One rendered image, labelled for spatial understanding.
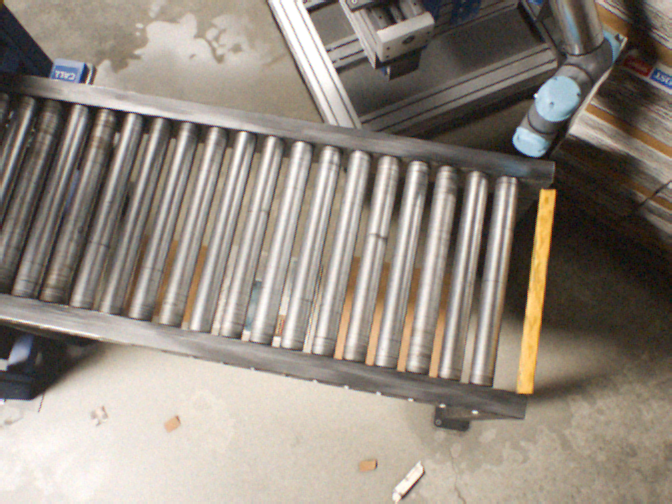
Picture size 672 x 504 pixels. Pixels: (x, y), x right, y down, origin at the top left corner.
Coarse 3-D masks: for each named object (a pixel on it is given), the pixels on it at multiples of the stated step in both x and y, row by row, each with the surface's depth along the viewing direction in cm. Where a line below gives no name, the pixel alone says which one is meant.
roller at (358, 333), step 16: (384, 160) 143; (384, 176) 142; (384, 192) 141; (384, 208) 140; (368, 224) 141; (384, 224) 140; (368, 240) 139; (384, 240) 139; (368, 256) 138; (384, 256) 140; (368, 272) 137; (368, 288) 136; (352, 304) 137; (368, 304) 135; (352, 320) 135; (368, 320) 135; (352, 336) 134; (368, 336) 135; (352, 352) 133
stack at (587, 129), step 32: (640, 64) 145; (608, 96) 156; (640, 96) 149; (576, 128) 174; (608, 128) 166; (640, 128) 160; (576, 160) 190; (608, 160) 179; (640, 160) 170; (608, 192) 195; (608, 224) 210; (640, 224) 199; (640, 256) 216
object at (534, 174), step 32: (32, 96) 149; (64, 96) 149; (96, 96) 149; (128, 96) 148; (224, 128) 146; (256, 128) 146; (288, 128) 146; (320, 128) 145; (352, 128) 145; (416, 160) 143; (448, 160) 143; (480, 160) 143; (512, 160) 142; (544, 160) 142
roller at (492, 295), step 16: (496, 192) 142; (512, 192) 141; (496, 208) 141; (512, 208) 140; (496, 224) 139; (512, 224) 140; (496, 240) 138; (512, 240) 140; (496, 256) 137; (496, 272) 136; (496, 288) 135; (480, 304) 136; (496, 304) 135; (480, 320) 135; (496, 320) 134; (480, 336) 133; (496, 336) 133; (480, 352) 132; (496, 352) 133; (480, 368) 131; (480, 384) 131
